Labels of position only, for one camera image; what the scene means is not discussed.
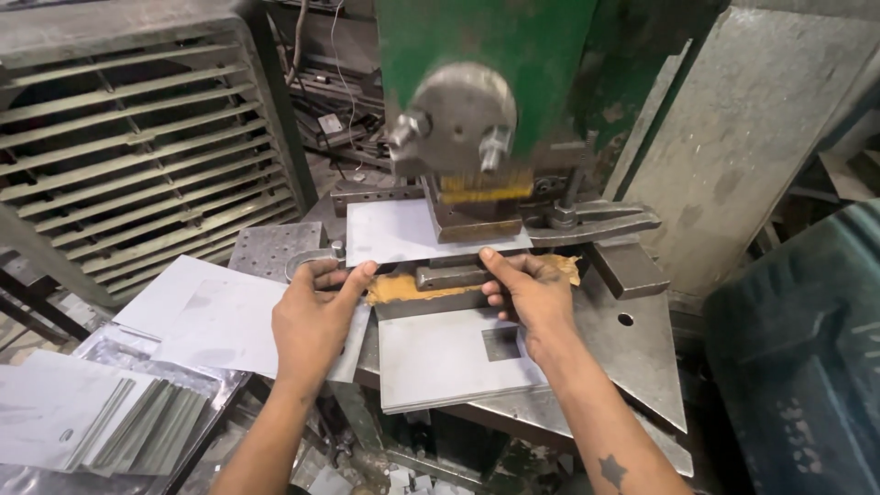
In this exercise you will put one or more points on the person's right hand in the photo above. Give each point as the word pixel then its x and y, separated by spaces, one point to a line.
pixel 543 302

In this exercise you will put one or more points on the person's left hand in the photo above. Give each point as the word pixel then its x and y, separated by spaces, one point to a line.
pixel 313 330

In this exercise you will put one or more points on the grey metal sheet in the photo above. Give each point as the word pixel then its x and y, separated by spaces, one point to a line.
pixel 392 230

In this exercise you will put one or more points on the dark steel block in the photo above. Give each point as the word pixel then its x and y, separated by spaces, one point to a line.
pixel 625 268

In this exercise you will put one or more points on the perforated steel plate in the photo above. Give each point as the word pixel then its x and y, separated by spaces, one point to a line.
pixel 275 247

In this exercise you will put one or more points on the steel press bed plate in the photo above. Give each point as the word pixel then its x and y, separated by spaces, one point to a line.
pixel 619 357

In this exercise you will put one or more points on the short steel stop bar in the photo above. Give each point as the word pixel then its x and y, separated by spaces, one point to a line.
pixel 450 275

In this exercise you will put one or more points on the torn brown tape strip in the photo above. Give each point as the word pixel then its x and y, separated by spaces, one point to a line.
pixel 399 285

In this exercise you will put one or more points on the clamp bolt with nut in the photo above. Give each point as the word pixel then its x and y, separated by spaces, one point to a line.
pixel 565 206

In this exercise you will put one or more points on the pile of blank metal sheets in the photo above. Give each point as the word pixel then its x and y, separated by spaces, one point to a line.
pixel 213 316

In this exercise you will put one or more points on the steel punch die block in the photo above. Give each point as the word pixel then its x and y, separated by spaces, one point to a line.
pixel 474 220

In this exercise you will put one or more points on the stack of punched metal sheets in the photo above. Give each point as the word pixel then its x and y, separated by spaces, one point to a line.
pixel 433 357

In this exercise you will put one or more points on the shiny metal tray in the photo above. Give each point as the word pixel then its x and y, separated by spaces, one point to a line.
pixel 206 392

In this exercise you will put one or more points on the heap of scrap metal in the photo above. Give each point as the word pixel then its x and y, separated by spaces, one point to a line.
pixel 337 117

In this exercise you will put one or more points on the fanned stack of metal sheets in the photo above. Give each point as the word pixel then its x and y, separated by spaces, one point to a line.
pixel 89 412

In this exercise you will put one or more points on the grey metal panel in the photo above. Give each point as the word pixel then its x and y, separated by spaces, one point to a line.
pixel 729 144

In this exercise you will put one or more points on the green punch press machine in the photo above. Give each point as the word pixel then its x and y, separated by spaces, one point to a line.
pixel 481 62

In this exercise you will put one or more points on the dark green plastic-covered bin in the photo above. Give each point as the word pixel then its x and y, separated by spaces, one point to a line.
pixel 797 350

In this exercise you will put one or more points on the grey louvered metal cabinet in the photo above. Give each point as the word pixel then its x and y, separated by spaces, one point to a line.
pixel 130 144

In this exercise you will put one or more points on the curved steel stop bracket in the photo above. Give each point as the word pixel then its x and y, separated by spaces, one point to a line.
pixel 309 258

